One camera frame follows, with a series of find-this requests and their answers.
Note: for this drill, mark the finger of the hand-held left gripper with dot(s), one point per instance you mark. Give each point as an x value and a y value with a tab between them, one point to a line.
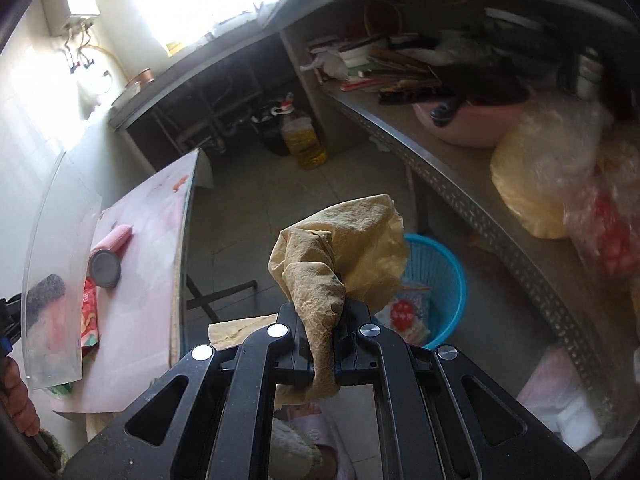
9	327

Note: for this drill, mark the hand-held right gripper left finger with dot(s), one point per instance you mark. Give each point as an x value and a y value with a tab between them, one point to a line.
295	340

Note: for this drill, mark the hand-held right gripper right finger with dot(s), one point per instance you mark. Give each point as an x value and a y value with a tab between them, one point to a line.
355	355

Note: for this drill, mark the clear red-printed snack bag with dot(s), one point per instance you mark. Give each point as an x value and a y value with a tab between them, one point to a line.
402	312

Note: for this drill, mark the red snack wrapper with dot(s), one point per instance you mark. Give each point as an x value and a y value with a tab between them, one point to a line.
91	315

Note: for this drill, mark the yellow cleaning cloth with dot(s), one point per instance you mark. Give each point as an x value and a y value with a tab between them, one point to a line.
340	250

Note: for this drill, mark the blue plastic basket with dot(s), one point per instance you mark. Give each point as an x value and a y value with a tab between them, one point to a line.
445	280

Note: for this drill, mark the person's left hand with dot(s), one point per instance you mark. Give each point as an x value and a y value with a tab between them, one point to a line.
20	400

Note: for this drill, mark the pink slipper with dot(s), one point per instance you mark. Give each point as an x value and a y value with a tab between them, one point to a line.
320	427

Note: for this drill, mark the pink cylindrical can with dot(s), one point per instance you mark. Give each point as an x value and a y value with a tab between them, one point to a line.
112	245

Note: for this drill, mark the pink printed table cover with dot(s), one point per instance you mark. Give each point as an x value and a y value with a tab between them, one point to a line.
145	270

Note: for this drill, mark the metal shelf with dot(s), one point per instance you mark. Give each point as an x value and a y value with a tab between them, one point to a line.
450	185

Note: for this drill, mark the yellow cooking oil bottle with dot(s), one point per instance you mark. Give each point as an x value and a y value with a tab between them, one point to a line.
302	145

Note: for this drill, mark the black plastic container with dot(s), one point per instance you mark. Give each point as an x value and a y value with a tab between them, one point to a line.
272	135

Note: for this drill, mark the pale pink plastic bag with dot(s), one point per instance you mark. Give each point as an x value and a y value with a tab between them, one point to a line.
560	400

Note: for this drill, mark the clear plastic bags of food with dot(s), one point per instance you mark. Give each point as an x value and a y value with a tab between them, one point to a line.
540	185

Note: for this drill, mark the pink plastic basin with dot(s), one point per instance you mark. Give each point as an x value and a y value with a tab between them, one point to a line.
465	125

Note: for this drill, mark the clear bag with red contents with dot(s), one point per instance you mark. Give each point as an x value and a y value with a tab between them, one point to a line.
605	240

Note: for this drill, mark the copper bowl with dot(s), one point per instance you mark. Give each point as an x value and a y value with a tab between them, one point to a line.
137	80

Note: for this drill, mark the white plastic bag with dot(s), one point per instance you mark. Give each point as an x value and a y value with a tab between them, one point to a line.
325	62

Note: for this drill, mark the pile of kitchen utensils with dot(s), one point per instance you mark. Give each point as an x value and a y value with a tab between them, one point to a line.
395	65

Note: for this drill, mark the concrete kitchen counter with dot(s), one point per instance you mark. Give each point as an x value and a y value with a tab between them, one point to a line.
225	52

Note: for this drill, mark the white water heater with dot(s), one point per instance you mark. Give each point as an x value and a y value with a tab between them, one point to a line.
70	2

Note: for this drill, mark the black metal table frame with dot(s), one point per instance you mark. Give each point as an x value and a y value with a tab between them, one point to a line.
220	294

